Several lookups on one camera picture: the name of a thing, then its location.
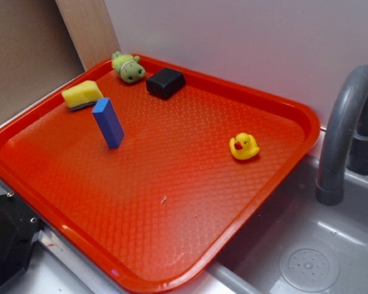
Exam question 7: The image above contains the black rectangular block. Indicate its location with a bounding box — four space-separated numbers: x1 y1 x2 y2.
145 67 186 99

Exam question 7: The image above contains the blue rectangular block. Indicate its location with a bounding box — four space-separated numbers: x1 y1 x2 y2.
92 98 125 149

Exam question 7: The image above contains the red plastic tray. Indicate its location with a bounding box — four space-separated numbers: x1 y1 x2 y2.
0 61 320 293

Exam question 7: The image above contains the yellow rubber duck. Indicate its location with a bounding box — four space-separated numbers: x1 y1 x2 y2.
229 133 260 160

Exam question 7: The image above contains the green plush frog toy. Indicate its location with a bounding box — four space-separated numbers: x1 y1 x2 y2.
111 51 146 84

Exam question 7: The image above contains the yellow sponge with grey pad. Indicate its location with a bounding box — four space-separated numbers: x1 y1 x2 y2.
61 80 104 111

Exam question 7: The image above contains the grey plastic sink basin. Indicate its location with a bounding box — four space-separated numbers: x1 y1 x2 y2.
208 156 368 293

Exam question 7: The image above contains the light wooden board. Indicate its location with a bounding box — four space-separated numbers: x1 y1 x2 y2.
56 0 120 70

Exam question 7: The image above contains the grey curved faucet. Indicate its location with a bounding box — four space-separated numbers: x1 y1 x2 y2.
315 64 368 206

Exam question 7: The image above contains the round grey sink drain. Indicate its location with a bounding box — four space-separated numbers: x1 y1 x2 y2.
279 241 340 293

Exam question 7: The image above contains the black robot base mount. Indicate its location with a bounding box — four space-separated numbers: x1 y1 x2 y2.
0 192 42 291

